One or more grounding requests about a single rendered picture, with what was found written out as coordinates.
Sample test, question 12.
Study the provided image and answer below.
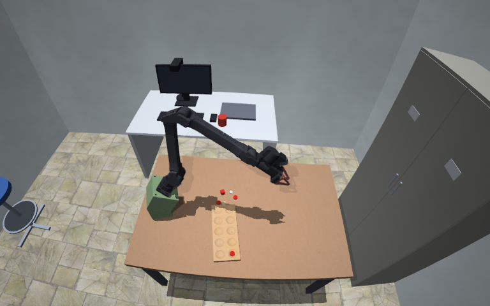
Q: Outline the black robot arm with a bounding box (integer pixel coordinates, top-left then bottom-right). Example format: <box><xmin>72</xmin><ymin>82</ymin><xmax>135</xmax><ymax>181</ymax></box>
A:
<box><xmin>156</xmin><ymin>106</ymin><xmax>288</xmax><ymax>197</ymax></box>

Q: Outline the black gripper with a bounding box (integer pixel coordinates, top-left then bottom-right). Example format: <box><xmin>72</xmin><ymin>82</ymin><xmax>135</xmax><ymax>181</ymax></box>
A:
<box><xmin>264</xmin><ymin>164</ymin><xmax>290</xmax><ymax>186</ymax></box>

